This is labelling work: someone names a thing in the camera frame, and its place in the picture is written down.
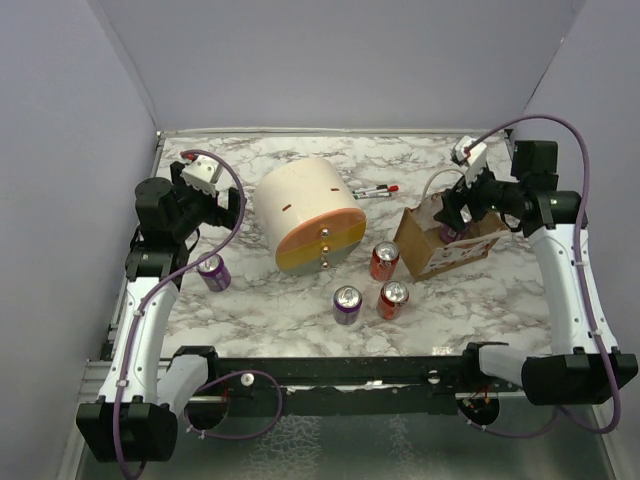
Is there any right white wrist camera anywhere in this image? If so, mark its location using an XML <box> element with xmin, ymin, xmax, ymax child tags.
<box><xmin>451</xmin><ymin>136</ymin><xmax>488</xmax><ymax>187</ymax></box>

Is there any cream cylindrical container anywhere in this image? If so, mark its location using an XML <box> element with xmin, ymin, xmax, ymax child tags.
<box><xmin>252</xmin><ymin>158</ymin><xmax>367</xmax><ymax>276</ymax></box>

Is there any purple can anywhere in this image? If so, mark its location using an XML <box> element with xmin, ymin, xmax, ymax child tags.
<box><xmin>196</xmin><ymin>253</ymin><xmax>231</xmax><ymax>293</ymax></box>
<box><xmin>439</xmin><ymin>223</ymin><xmax>468</xmax><ymax>244</ymax></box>
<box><xmin>333</xmin><ymin>285</ymin><xmax>363</xmax><ymax>325</ymax></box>

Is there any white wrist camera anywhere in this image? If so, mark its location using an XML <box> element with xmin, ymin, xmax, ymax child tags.
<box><xmin>451</xmin><ymin>136</ymin><xmax>488</xmax><ymax>187</ymax></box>
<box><xmin>181</xmin><ymin>154</ymin><xmax>223</xmax><ymax>197</ymax></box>

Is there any red capped marker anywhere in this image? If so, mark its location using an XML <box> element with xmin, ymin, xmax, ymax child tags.
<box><xmin>352</xmin><ymin>185</ymin><xmax>399</xmax><ymax>200</ymax></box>

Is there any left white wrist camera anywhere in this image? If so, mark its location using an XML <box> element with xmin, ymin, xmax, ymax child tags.
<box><xmin>181</xmin><ymin>154</ymin><xmax>223</xmax><ymax>197</ymax></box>

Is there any black base frame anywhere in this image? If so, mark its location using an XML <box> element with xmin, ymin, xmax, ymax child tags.
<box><xmin>189</xmin><ymin>355</ymin><xmax>517</xmax><ymax>417</ymax></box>

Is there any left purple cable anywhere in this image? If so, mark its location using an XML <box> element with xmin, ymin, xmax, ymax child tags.
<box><xmin>113</xmin><ymin>148</ymin><xmax>247</xmax><ymax>479</ymax></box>

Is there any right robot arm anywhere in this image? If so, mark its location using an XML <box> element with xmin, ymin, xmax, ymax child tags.
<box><xmin>434</xmin><ymin>136</ymin><xmax>638</xmax><ymax>405</ymax></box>

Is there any purple cable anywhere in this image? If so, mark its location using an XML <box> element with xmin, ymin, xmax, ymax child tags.
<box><xmin>462</xmin><ymin>114</ymin><xmax>621</xmax><ymax>439</ymax></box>
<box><xmin>113</xmin><ymin>148</ymin><xmax>247</xmax><ymax>479</ymax></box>

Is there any red can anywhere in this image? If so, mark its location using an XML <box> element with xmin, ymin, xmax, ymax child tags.
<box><xmin>369</xmin><ymin>241</ymin><xmax>399</xmax><ymax>282</ymax></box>
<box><xmin>376</xmin><ymin>281</ymin><xmax>409</xmax><ymax>320</ymax></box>

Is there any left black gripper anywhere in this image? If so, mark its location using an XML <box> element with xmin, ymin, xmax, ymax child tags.
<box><xmin>172</xmin><ymin>161</ymin><xmax>246</xmax><ymax>240</ymax></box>

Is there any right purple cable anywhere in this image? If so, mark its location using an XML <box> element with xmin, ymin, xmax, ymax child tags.
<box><xmin>462</xmin><ymin>114</ymin><xmax>621</xmax><ymax>439</ymax></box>

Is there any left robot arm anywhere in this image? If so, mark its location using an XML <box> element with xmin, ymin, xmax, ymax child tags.
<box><xmin>76</xmin><ymin>151</ymin><xmax>246</xmax><ymax>464</ymax></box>

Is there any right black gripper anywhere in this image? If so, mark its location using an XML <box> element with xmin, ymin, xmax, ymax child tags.
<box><xmin>434</xmin><ymin>157</ymin><xmax>523</xmax><ymax>233</ymax></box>

